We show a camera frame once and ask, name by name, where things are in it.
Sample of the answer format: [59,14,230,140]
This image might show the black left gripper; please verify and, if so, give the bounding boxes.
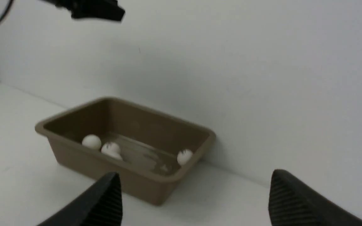
[44,0,125,22]

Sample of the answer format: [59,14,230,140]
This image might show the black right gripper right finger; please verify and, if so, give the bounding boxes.
[268,169,362,226]

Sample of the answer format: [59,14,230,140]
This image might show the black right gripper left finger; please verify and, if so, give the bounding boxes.
[39,172,123,226]

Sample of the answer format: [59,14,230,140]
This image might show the white ball black logo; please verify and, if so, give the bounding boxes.
[101,142,123,161]

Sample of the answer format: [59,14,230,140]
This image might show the white ping-pong ball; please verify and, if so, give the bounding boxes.
[81,134,102,150]

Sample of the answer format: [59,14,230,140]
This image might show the white ball red logo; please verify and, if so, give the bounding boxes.
[177,149,193,166]

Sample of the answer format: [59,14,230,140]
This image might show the tan plastic bin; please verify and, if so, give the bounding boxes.
[35,96,217,206]

